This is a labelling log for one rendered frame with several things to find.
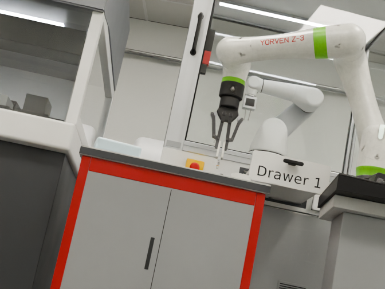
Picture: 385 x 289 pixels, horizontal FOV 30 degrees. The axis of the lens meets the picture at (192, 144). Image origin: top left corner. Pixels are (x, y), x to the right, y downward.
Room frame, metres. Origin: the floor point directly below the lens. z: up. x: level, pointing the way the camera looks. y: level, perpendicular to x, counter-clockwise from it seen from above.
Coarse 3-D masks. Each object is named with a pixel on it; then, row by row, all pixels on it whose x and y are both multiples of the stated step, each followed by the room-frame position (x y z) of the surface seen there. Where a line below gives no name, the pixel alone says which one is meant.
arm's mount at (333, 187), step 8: (336, 176) 2.16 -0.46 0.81; (344, 176) 2.13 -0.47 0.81; (336, 184) 2.14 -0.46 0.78; (344, 184) 2.13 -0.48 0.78; (352, 184) 2.12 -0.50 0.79; (360, 184) 2.12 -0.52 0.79; (368, 184) 2.12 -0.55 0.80; (376, 184) 2.12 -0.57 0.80; (384, 184) 2.12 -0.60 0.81; (328, 192) 2.28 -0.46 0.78; (336, 192) 2.16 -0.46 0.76; (344, 192) 2.14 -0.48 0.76; (352, 192) 2.12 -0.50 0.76; (360, 192) 2.12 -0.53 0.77; (368, 192) 2.12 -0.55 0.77; (376, 192) 2.12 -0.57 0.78; (384, 192) 2.12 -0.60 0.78; (320, 200) 2.43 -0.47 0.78; (328, 200) 2.31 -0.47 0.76; (368, 200) 2.18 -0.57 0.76; (376, 200) 2.16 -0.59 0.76; (384, 200) 2.14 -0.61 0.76
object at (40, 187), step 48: (48, 0) 2.59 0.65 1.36; (96, 0) 2.58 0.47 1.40; (96, 48) 2.64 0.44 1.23; (0, 144) 2.65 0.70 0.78; (48, 144) 2.58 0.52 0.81; (0, 192) 2.65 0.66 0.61; (48, 192) 2.65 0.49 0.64; (0, 240) 2.65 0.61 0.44; (48, 240) 2.77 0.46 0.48; (0, 288) 2.65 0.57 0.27; (48, 288) 3.13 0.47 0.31
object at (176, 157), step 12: (168, 156) 2.85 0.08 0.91; (180, 156) 2.85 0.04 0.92; (192, 156) 2.85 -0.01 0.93; (204, 156) 2.85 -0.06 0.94; (204, 168) 2.85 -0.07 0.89; (228, 168) 2.85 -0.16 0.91; (240, 168) 2.85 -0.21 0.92; (264, 204) 2.86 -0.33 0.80; (276, 204) 2.86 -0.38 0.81; (288, 204) 2.86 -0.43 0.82; (300, 204) 2.90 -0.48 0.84
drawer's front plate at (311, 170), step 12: (252, 156) 2.52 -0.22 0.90; (264, 156) 2.52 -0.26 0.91; (276, 156) 2.52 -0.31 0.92; (252, 168) 2.52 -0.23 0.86; (276, 168) 2.52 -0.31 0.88; (288, 168) 2.52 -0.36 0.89; (300, 168) 2.52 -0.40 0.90; (312, 168) 2.52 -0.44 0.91; (324, 168) 2.53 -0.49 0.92; (252, 180) 2.53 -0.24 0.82; (264, 180) 2.52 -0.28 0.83; (276, 180) 2.52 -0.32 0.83; (288, 180) 2.52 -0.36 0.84; (312, 180) 2.52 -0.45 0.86; (324, 180) 2.53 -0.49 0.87; (312, 192) 2.53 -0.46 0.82
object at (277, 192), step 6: (246, 174) 2.75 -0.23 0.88; (276, 186) 2.62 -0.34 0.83; (270, 192) 2.76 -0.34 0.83; (276, 192) 2.73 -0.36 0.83; (282, 192) 2.71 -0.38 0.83; (288, 192) 2.68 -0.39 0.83; (294, 192) 2.66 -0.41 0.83; (300, 192) 2.64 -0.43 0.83; (306, 192) 2.62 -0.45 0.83; (276, 198) 2.86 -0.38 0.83; (282, 198) 2.84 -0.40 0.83; (288, 198) 2.81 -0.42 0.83; (294, 198) 2.78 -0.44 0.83; (300, 198) 2.76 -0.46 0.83; (306, 198) 2.74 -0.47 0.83
